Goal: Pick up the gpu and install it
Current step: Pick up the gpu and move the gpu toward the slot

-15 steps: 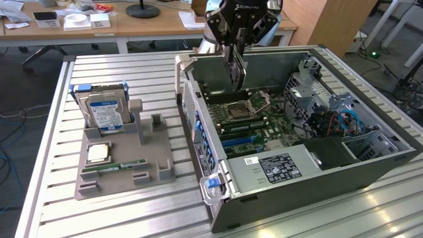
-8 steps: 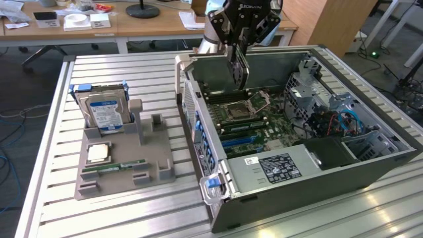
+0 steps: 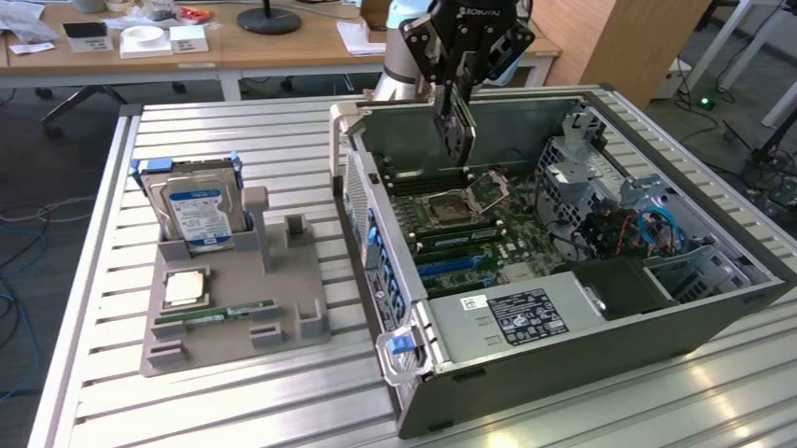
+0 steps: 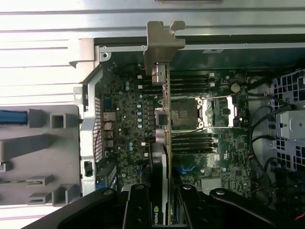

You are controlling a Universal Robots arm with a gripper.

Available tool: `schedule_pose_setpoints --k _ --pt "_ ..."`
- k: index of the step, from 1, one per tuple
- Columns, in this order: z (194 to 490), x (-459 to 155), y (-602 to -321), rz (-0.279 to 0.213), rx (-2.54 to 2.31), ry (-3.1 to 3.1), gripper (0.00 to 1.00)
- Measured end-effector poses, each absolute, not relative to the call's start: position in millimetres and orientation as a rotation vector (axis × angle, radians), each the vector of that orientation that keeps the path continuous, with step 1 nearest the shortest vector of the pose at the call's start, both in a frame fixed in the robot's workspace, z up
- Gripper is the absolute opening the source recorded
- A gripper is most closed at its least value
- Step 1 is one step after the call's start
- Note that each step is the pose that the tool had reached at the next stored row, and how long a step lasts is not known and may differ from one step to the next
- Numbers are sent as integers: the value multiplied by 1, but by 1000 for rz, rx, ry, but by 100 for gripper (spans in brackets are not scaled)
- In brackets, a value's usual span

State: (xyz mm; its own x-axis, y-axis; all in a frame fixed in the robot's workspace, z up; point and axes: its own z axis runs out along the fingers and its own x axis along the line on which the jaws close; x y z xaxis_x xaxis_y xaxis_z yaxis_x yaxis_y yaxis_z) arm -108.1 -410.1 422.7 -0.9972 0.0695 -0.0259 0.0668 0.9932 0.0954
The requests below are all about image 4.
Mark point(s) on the hard disk with blue carrier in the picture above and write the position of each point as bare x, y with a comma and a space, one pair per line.
14, 117

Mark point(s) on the green RAM stick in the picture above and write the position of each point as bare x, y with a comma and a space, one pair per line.
190, 149

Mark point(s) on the coin cell battery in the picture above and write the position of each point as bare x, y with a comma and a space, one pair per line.
236, 87

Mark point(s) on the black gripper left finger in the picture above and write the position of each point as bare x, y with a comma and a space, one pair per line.
138, 210

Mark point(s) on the grey parts rack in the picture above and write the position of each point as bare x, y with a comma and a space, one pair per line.
59, 155

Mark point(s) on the metal socket cover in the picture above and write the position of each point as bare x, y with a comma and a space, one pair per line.
230, 107

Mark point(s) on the CPU socket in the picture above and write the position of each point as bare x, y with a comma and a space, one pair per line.
186, 114

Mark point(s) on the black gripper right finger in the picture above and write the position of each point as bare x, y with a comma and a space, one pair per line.
193, 210

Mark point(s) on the silver chipset heatsink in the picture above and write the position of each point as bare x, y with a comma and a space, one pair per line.
211, 183

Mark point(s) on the blue expansion slot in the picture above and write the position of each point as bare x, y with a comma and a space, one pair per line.
188, 170

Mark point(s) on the dark grey open PC case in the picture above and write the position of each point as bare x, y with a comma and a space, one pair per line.
88, 124

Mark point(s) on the perforated metal disk bay cage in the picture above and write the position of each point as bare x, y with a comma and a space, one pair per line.
290, 124

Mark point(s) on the black RAM slot bank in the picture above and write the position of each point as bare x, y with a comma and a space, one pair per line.
190, 140
190, 82

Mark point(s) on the green motherboard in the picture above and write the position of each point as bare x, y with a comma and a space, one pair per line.
128, 107

